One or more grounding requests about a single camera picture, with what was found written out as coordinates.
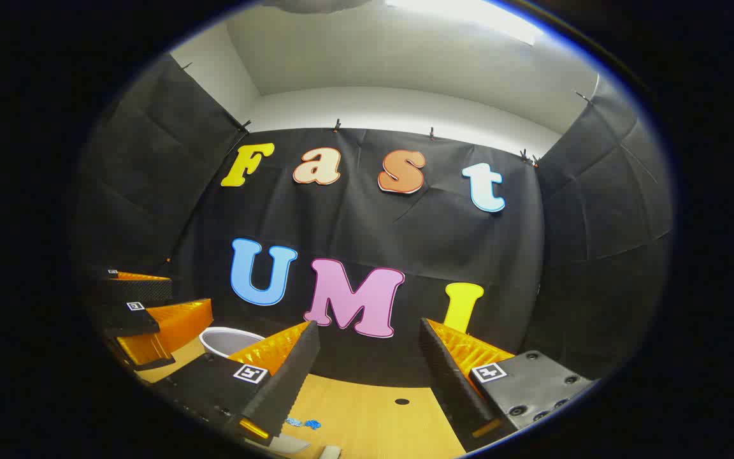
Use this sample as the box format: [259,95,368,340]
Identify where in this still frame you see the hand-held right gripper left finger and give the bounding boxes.
[157,321,321,447]

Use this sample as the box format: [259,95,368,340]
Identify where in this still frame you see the wooden desktop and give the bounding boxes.
[134,337,470,459]

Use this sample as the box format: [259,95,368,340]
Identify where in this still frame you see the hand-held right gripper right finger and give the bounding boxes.
[418,317,598,453]

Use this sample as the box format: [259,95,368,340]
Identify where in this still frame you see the grey plastic dustpan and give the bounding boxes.
[245,435,312,456]

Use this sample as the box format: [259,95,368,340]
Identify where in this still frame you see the row of black cloth clips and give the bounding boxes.
[179,62,594,168]

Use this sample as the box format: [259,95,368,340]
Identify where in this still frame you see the black backdrop cloth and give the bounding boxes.
[71,54,673,390]

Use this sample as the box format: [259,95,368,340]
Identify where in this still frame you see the white ribbed garbage bin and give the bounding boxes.
[199,326,266,358]

